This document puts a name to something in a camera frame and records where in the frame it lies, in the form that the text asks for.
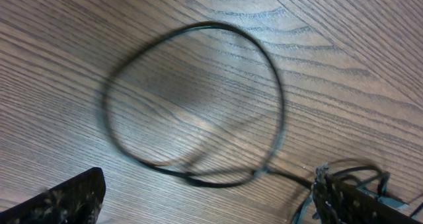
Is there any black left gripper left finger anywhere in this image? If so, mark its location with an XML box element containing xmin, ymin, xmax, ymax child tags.
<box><xmin>1</xmin><ymin>167</ymin><xmax>106</xmax><ymax>224</ymax></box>

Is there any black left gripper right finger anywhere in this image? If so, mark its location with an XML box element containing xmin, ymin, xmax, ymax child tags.
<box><xmin>312</xmin><ymin>166</ymin><xmax>423</xmax><ymax>224</ymax></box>

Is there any thin black cable silver tip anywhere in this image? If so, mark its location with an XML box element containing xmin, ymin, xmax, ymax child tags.
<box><xmin>101</xmin><ymin>21</ymin><xmax>312</xmax><ymax>189</ymax></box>

